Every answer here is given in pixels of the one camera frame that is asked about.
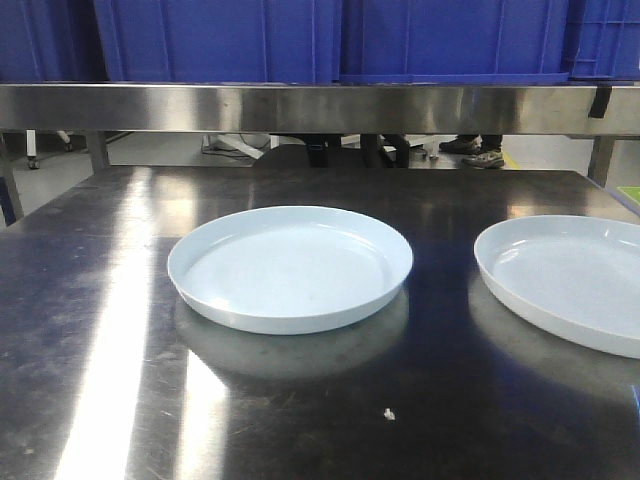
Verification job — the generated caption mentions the blue plastic bin centre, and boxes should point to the blue plastic bin centre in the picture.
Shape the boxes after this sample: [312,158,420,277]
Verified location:
[94,1,342,85]

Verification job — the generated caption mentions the black tape strip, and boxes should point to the black tape strip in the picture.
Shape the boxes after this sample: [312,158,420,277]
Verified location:
[588,85,612,119]

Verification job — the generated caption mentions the light blue plate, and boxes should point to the light blue plate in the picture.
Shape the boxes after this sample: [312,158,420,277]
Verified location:
[167,206,414,335]
[474,215,639,359]

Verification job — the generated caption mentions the steel table leg left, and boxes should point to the steel table leg left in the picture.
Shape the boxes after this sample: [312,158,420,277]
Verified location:
[84,131,110,174]

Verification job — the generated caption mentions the steel table leg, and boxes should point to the steel table leg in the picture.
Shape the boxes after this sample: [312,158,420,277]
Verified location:
[587,136,616,187]
[84,131,110,174]

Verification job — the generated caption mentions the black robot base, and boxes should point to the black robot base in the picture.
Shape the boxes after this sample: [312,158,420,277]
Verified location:
[252,133,411,169]

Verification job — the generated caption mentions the blue crate far right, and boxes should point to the blue crate far right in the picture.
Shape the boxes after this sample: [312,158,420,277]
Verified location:
[563,0,639,81]

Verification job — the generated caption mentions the steel table leg right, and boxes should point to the steel table leg right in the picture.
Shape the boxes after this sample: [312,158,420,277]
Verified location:
[587,136,616,187]

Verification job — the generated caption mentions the person's shoes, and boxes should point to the person's shoes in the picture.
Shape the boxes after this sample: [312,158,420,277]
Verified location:
[438,134,505,169]

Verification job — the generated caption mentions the white caster leg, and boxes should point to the white caster leg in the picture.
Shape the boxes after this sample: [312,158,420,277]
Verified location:
[26,130,39,170]

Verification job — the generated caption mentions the blue plastic bin right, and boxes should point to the blue plastic bin right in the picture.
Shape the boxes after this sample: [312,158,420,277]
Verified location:
[339,0,568,84]

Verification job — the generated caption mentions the blue plastic bin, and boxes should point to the blue plastic bin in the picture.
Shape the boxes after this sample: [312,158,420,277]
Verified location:
[94,1,342,85]
[339,0,568,84]
[1,1,107,83]

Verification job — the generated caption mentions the stainless steel shelf rail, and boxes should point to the stainless steel shelf rail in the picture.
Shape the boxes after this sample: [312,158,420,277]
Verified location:
[1,83,639,137]

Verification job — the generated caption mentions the blue plastic bin left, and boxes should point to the blue plastic bin left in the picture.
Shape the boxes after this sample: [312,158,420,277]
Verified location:
[1,1,107,83]

